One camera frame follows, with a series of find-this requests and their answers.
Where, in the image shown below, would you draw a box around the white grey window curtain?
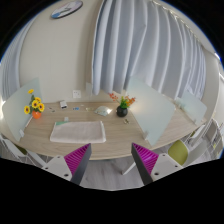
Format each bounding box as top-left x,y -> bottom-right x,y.
92,0 -> 206,99

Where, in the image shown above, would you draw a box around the left frosted desk divider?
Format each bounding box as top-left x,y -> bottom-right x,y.
2,78 -> 42,141

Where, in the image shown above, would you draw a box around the beige folded towel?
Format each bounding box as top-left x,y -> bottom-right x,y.
50,121 -> 106,144

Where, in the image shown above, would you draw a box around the sunflowers in orange pot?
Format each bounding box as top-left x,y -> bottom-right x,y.
24,89 -> 45,119

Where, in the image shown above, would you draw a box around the light green folded cloth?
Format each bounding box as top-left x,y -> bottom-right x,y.
95,106 -> 112,116

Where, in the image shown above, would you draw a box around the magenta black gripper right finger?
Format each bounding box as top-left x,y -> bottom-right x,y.
130,142 -> 184,186

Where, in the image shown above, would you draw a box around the frosted desk divider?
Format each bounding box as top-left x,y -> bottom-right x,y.
2,78 -> 42,141
175,91 -> 207,125
127,77 -> 175,146

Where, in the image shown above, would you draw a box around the white wall socket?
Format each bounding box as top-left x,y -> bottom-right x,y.
73,90 -> 81,98

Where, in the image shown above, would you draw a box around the green office chair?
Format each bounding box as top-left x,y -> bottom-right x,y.
168,140 -> 207,167

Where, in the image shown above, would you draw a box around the round wall clock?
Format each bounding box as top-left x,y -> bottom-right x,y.
51,0 -> 83,19

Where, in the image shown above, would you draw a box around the orange flowers in black vase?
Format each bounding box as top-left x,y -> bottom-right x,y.
109,93 -> 136,117

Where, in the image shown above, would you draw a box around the middle frosted desk divider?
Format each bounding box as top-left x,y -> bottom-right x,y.
127,77 -> 175,146

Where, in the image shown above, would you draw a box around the white chair at left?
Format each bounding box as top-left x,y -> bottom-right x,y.
0,134 -> 46,166

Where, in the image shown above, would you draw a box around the right frosted desk divider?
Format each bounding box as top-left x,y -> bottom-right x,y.
175,91 -> 207,125

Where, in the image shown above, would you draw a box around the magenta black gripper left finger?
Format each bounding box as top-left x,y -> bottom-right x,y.
41,143 -> 92,186

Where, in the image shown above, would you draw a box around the small white box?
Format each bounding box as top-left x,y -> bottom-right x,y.
60,101 -> 67,109

